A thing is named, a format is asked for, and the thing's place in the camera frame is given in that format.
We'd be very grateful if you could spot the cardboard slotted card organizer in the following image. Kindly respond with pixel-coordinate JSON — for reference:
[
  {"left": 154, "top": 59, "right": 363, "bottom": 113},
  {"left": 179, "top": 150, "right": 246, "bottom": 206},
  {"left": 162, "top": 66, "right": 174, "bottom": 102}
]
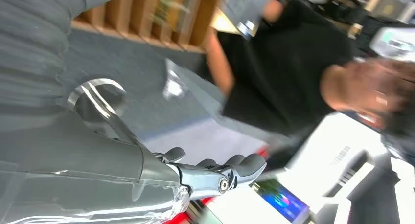
[{"left": 71, "top": 0, "right": 225, "bottom": 53}]

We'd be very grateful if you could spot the blue display screen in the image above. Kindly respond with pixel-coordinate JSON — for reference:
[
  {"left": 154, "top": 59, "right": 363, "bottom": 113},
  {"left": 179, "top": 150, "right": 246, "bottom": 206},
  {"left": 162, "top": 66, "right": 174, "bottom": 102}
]
[{"left": 257, "top": 180, "right": 310, "bottom": 224}]

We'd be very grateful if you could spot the person at laptop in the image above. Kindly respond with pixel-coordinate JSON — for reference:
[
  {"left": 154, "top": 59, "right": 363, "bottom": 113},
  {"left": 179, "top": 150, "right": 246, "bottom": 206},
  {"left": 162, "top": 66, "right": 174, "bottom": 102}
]
[{"left": 204, "top": 0, "right": 415, "bottom": 171}]

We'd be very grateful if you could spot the grey laptop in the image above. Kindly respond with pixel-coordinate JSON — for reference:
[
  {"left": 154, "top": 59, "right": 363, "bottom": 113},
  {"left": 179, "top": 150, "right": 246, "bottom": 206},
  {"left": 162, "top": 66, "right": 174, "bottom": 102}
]
[{"left": 220, "top": 0, "right": 277, "bottom": 39}]

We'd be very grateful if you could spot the white machine cabinet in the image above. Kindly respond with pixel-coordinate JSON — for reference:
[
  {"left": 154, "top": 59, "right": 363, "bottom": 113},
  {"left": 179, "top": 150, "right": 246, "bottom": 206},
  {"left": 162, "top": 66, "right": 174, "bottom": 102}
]
[{"left": 207, "top": 112, "right": 415, "bottom": 224}]

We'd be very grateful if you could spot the pale grey partition panel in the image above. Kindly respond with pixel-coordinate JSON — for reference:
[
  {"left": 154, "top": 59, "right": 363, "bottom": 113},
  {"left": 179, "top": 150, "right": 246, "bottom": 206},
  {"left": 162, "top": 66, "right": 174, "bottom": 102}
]
[{"left": 163, "top": 58, "right": 294, "bottom": 149}]

